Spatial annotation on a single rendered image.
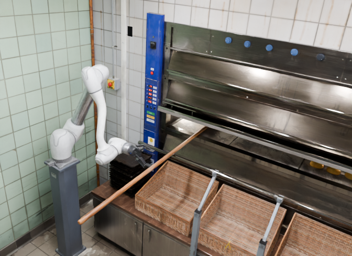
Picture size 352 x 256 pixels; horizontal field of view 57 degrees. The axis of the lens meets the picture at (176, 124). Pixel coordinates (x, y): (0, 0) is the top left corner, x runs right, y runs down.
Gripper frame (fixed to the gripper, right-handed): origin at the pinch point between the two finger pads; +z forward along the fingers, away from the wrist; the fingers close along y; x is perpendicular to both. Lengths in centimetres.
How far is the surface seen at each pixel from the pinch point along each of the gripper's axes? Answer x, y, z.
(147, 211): -6, 57, -7
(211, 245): -5, 57, 55
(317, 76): -56, -72, 90
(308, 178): -54, 3, 102
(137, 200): -6, 52, -18
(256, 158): -55, 2, 62
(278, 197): -17, 3, 91
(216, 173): -17.1, 2.6, 45.2
